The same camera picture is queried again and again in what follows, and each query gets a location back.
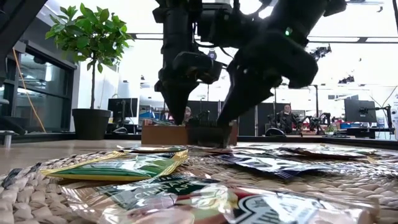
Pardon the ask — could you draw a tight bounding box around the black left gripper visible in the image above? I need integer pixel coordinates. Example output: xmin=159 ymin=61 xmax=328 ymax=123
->
xmin=154 ymin=34 xmax=200 ymax=125

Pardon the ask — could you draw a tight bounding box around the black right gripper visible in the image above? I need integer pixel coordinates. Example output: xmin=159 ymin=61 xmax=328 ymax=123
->
xmin=216 ymin=27 xmax=320 ymax=149

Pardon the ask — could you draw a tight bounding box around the purple blackcurrant tea packet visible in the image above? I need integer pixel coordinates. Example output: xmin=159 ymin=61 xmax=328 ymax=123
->
xmin=214 ymin=153 xmax=333 ymax=180

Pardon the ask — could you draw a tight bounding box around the person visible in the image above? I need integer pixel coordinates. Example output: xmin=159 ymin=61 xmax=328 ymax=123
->
xmin=183 ymin=106 xmax=193 ymax=125
xmin=276 ymin=104 xmax=299 ymax=134

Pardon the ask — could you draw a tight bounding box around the black office partition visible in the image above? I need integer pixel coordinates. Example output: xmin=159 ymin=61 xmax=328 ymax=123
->
xmin=186 ymin=100 xmax=292 ymax=137

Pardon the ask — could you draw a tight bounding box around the wooden three-compartment box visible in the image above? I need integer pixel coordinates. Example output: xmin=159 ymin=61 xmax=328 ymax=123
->
xmin=141 ymin=119 xmax=239 ymax=147

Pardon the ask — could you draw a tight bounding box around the black computer monitor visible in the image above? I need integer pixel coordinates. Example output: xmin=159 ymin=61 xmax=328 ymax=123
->
xmin=108 ymin=98 xmax=139 ymax=133
xmin=344 ymin=99 xmax=377 ymax=124

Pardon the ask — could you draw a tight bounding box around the black plant pot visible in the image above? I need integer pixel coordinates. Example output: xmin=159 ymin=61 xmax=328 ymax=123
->
xmin=72 ymin=108 xmax=112 ymax=141

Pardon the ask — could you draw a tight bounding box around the green leafy plant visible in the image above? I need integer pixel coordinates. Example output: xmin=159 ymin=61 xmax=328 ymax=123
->
xmin=45 ymin=2 xmax=134 ymax=110

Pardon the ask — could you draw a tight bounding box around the black background desk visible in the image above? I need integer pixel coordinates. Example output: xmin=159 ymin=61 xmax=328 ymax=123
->
xmin=323 ymin=126 xmax=396 ymax=140

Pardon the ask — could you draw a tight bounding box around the round woven straw mat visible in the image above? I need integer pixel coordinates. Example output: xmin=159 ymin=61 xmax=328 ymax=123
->
xmin=0 ymin=141 xmax=398 ymax=224

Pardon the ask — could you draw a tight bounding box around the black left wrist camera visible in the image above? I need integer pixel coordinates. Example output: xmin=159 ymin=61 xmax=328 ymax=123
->
xmin=172 ymin=50 xmax=224 ymax=85

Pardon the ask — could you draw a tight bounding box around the black aluminium table frame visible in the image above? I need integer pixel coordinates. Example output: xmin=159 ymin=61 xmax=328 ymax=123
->
xmin=0 ymin=132 xmax=398 ymax=151

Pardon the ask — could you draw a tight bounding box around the yellow hanging cable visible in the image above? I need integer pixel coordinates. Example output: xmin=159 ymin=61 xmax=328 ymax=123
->
xmin=11 ymin=46 xmax=47 ymax=134

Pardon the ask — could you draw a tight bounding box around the silver metal post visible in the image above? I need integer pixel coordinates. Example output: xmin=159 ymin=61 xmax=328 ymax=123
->
xmin=0 ymin=129 xmax=16 ymax=149

